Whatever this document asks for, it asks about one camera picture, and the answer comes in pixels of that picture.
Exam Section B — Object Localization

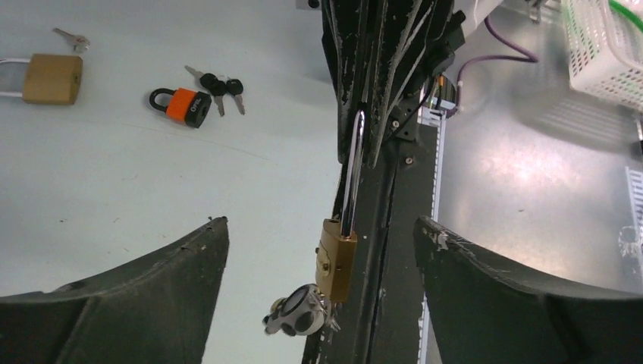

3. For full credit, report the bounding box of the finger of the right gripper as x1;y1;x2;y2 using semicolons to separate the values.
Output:
321;0;371;163
366;1;454;168

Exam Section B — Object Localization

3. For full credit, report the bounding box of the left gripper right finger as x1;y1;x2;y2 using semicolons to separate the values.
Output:
413;216;642;363

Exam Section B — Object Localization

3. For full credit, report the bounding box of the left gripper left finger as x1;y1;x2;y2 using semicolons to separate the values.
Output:
1;216;229;363

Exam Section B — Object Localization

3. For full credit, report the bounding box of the black keys bunch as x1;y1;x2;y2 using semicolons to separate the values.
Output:
184;65;246;117

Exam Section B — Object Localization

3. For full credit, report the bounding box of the small brass padlock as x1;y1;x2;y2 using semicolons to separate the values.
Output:
315;110;366;303

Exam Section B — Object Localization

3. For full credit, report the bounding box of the orange black padlock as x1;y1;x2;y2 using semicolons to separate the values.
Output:
149;88;212;129

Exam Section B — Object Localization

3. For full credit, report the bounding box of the large brass padlock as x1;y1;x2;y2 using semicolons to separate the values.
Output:
1;53;83;105

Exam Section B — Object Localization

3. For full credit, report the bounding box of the silver key of large padlock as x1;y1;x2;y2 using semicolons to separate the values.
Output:
52;27;90;54

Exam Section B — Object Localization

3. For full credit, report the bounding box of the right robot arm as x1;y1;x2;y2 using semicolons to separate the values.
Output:
320;0;500;167

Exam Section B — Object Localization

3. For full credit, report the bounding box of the right circuit board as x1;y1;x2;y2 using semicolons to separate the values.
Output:
429;76;457;111

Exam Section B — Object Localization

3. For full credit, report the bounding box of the white plastic basket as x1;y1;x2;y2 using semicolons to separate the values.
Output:
562;1;642;111

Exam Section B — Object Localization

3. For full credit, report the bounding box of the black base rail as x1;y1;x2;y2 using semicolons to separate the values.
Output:
302;100;439;363

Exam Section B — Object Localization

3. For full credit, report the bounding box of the green cable in basket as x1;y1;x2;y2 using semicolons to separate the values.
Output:
608;0;643;32

